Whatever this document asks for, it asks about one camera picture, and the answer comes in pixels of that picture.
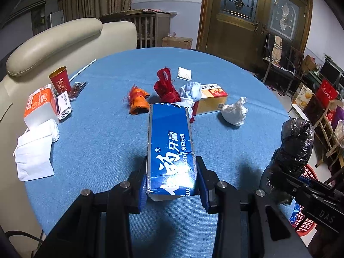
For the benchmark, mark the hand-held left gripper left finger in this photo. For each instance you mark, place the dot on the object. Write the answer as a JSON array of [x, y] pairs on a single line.
[[142, 190]]

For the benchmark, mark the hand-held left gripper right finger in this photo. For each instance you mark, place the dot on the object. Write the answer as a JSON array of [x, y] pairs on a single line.
[[203, 190]]

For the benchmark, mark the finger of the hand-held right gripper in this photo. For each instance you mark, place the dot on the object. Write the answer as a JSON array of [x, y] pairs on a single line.
[[325, 213], [309, 184]]

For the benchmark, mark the red plastic basket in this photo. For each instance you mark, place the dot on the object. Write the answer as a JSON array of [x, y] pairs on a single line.
[[306, 220]]

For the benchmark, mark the black plastic bag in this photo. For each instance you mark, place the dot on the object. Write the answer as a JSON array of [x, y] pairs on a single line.
[[294, 145]]

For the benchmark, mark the blue toothpaste box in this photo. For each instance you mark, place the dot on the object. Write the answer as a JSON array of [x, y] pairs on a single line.
[[169, 145]]

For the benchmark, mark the blue tablecloth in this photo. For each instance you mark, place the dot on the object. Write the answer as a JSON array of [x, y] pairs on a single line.
[[107, 139]]

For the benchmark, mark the crumpled white plastic bag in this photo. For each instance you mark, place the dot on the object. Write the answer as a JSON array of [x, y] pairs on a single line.
[[234, 113]]

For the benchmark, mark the yellow printed carton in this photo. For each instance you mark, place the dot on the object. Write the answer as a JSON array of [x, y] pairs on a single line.
[[302, 96]]

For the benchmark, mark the yellow cardboard box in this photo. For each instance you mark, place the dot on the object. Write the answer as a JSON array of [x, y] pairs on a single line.
[[212, 99]]

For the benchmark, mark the red gift box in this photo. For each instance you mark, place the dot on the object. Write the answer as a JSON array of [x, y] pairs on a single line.
[[326, 92]]

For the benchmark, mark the crumpled blue face mask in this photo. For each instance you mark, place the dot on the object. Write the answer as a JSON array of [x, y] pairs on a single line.
[[191, 91]]

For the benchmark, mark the red cloth bundle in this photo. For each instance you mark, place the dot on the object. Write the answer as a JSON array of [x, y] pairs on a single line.
[[166, 87]]

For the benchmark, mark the white barcode box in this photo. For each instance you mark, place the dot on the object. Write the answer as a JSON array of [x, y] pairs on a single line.
[[64, 106]]

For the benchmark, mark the folded white napkins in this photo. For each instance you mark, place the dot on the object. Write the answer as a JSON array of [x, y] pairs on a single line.
[[33, 153]]

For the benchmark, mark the small white notepad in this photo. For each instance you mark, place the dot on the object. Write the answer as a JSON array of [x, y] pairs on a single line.
[[184, 73]]

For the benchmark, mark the dark snack wrapper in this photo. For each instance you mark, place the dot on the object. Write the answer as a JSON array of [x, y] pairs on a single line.
[[76, 90]]

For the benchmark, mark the dark metal chair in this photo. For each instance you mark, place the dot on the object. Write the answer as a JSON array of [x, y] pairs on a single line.
[[279, 67]]

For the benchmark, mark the orange tissue pack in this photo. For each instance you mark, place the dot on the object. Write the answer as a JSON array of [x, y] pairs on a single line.
[[40, 104]]

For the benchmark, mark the white straw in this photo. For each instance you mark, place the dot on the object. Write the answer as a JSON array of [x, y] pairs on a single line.
[[83, 70]]

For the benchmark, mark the red paper cup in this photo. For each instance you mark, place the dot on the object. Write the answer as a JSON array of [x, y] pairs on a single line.
[[60, 82]]

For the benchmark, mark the brown cardboard box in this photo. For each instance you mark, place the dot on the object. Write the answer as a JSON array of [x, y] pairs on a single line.
[[177, 43]]

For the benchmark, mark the wooden slatted cabinet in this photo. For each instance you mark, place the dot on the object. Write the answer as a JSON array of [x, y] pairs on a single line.
[[146, 29]]

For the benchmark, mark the wooden glass-panel door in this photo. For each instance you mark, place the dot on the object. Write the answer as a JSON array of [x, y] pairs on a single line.
[[242, 27]]

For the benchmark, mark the beige leather sofa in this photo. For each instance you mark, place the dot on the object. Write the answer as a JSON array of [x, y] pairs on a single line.
[[53, 43]]

